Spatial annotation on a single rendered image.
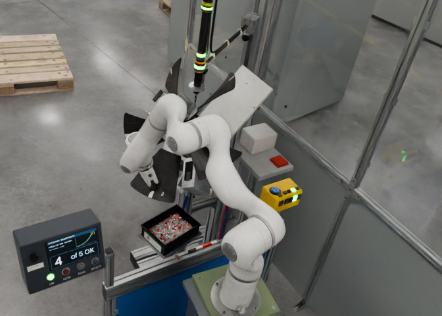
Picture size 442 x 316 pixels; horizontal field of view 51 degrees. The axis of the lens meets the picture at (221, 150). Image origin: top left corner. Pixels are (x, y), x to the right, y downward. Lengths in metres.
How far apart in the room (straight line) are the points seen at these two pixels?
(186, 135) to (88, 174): 2.31
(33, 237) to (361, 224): 1.55
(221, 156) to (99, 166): 2.37
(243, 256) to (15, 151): 2.84
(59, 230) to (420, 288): 1.58
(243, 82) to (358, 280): 1.19
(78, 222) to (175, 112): 0.49
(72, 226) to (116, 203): 1.89
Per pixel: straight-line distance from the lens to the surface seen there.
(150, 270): 1.99
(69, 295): 3.00
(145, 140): 1.81
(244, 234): 1.47
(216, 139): 1.56
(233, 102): 2.36
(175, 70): 2.32
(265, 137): 2.63
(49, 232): 1.62
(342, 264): 2.66
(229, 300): 1.76
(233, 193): 1.51
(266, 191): 2.11
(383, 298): 2.55
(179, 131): 1.50
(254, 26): 2.44
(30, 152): 4.00
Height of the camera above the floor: 2.42
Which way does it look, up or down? 36 degrees down
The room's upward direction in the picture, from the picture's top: 10 degrees clockwise
